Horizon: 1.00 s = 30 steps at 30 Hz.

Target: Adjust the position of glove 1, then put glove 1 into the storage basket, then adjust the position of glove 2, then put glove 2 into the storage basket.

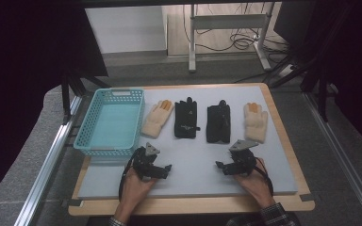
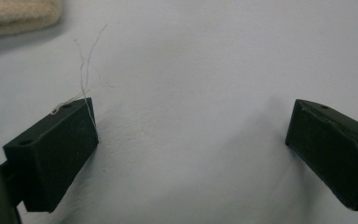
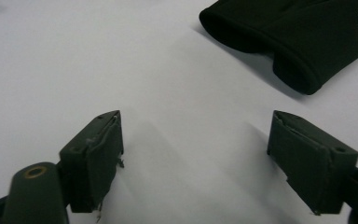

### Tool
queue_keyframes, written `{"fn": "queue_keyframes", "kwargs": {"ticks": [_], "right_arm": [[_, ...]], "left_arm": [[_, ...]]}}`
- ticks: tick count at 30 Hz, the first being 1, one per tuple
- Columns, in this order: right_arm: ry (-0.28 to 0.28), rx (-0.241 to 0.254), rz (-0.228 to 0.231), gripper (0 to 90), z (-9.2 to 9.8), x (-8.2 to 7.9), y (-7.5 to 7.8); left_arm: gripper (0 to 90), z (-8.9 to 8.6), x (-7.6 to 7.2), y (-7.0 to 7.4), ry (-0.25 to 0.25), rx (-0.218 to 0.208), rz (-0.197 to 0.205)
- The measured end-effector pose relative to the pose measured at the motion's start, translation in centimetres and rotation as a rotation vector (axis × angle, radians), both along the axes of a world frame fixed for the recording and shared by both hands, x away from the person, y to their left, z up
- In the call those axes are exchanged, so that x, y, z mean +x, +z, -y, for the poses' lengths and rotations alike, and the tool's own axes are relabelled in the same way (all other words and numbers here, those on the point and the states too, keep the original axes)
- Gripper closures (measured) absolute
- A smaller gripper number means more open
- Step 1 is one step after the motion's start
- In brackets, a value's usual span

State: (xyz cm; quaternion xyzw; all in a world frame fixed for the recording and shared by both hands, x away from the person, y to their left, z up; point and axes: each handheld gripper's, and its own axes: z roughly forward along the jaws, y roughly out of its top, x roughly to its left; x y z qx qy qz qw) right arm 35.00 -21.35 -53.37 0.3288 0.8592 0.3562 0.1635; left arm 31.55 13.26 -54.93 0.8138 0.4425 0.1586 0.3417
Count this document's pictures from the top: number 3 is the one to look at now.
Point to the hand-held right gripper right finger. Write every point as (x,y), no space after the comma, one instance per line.
(310,161)

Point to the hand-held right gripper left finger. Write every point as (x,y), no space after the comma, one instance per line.
(88,168)

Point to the black glove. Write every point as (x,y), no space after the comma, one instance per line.
(310,62)
(245,25)

